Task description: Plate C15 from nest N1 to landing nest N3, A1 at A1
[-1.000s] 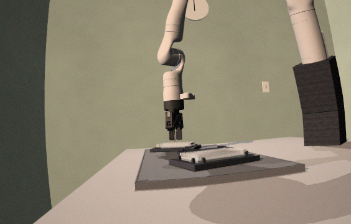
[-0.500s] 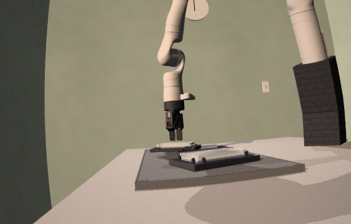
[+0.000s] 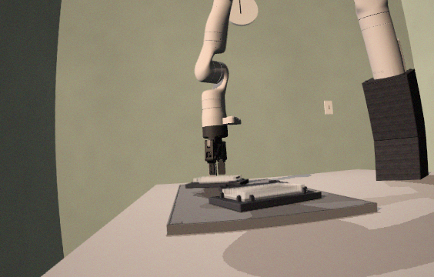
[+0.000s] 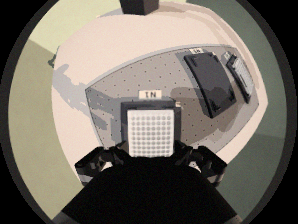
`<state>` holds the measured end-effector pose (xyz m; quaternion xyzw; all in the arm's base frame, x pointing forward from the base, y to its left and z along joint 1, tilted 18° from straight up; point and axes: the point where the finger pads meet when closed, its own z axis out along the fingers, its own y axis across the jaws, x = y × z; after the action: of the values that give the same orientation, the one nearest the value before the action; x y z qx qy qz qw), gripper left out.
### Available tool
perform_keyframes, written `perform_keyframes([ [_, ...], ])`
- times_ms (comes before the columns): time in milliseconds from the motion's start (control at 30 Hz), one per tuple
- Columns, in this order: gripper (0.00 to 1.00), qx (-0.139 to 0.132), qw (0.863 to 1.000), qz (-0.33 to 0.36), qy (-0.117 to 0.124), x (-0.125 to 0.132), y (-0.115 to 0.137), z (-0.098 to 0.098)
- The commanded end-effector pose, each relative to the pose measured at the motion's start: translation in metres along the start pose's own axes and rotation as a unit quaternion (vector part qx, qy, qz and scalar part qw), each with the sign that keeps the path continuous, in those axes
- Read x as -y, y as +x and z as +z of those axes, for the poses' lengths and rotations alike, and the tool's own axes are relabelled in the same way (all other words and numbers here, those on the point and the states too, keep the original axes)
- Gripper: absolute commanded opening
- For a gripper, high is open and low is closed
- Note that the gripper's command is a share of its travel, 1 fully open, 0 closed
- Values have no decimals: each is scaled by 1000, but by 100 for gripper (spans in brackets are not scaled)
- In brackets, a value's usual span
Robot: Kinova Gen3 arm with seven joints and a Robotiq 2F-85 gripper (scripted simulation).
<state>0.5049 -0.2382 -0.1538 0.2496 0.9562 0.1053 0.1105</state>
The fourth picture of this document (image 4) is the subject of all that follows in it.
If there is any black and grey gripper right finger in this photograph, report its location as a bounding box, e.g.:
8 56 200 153
160 140 227 188

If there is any white microplate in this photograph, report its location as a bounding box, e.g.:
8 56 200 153
232 58 254 97
128 110 174 157

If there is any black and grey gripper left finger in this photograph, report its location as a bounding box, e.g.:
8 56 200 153
74 140 141 186

